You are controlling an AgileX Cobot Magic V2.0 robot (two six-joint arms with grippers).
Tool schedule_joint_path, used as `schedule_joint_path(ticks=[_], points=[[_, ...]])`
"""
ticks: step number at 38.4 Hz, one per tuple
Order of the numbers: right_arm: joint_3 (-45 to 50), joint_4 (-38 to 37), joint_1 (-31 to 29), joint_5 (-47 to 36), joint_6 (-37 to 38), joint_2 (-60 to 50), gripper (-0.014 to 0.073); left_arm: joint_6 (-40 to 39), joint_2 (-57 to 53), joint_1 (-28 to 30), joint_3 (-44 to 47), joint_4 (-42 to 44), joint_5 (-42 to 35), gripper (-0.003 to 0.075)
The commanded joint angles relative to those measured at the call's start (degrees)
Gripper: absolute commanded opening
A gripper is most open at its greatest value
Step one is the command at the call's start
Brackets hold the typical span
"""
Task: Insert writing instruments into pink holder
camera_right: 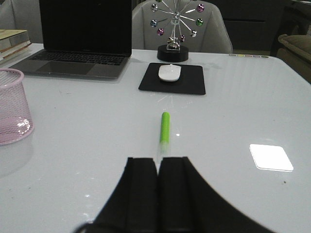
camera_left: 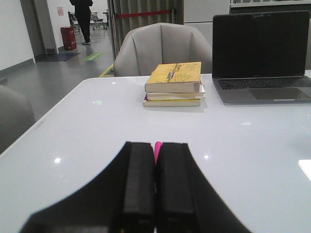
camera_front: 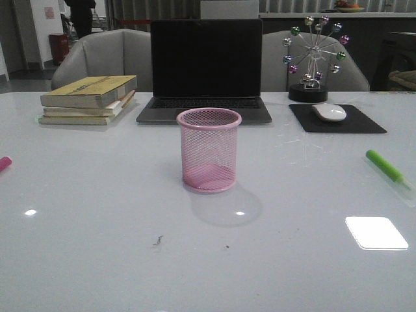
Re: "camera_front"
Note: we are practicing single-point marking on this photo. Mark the grey right armchair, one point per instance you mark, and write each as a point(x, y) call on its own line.
point(339, 75)

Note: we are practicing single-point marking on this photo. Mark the yellow top book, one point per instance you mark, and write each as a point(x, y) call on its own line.
point(90, 92)

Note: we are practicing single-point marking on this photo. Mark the black mouse pad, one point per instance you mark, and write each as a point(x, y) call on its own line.
point(355, 121)

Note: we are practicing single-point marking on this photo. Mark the bottom book in stack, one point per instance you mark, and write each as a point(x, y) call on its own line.
point(79, 120)

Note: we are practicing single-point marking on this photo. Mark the ferris wheel desk ornament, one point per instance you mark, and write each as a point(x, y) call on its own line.
point(309, 89)

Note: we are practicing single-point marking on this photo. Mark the grey armchair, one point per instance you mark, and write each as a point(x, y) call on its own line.
point(339, 75)
point(117, 52)

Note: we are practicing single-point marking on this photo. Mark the red trash bin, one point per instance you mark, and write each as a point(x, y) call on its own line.
point(59, 47)

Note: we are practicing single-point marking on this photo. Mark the white computer mouse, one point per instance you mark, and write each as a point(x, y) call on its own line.
point(329, 112)

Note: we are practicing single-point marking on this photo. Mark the pink mesh pen holder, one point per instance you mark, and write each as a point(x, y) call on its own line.
point(209, 148)

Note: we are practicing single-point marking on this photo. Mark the person in dark clothes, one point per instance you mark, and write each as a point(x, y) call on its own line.
point(81, 15)

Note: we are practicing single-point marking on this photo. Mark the fruit bowl on counter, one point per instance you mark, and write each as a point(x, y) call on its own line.
point(347, 7)

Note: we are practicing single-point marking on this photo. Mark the pink marker pen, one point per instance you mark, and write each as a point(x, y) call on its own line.
point(5, 162)

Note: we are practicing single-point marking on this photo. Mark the grey left armchair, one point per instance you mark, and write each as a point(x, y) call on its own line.
point(117, 52)

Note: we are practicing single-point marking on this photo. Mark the middle book in stack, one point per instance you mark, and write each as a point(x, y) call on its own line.
point(111, 110)

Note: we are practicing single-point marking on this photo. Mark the green marker pen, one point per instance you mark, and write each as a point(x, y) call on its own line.
point(403, 186)

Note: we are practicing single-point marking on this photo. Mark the book in stack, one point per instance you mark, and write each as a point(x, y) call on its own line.
point(111, 110)
point(79, 120)

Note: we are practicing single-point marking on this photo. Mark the grey laptop computer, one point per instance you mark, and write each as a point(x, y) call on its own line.
point(206, 63)

